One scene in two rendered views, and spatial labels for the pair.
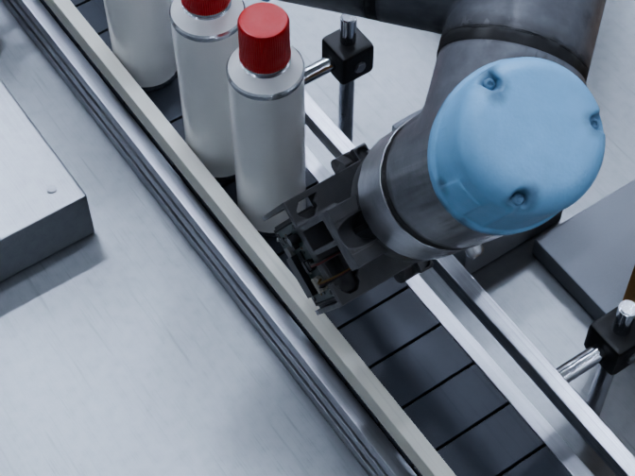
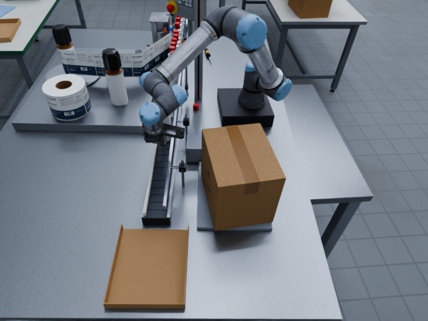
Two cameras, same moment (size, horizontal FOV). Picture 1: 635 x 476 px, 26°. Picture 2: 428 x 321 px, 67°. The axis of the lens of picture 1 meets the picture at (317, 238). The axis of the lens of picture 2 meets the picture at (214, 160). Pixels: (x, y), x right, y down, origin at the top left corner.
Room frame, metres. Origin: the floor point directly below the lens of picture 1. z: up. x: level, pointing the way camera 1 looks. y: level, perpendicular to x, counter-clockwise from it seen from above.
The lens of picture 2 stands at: (-0.25, -0.78, 1.94)
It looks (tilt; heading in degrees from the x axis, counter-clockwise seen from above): 46 degrees down; 32
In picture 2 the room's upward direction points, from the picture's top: 3 degrees clockwise
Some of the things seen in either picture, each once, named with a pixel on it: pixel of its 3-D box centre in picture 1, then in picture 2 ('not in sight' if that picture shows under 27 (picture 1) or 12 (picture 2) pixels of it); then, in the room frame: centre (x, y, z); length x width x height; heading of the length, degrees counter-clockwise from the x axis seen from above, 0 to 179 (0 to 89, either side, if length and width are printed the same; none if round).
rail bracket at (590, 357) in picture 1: (582, 389); (178, 174); (0.44, -0.18, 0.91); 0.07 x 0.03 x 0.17; 125
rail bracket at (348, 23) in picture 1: (324, 104); (181, 128); (0.68, -0.01, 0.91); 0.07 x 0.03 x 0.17; 125
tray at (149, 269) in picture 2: not in sight; (150, 263); (0.09, -0.32, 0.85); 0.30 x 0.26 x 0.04; 35
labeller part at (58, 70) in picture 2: not in sight; (74, 74); (0.71, 0.83, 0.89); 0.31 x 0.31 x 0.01
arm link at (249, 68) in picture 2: not in sight; (256, 74); (1.11, -0.16, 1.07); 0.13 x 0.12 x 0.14; 73
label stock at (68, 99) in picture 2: not in sight; (67, 97); (0.50, 0.58, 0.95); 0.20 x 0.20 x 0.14
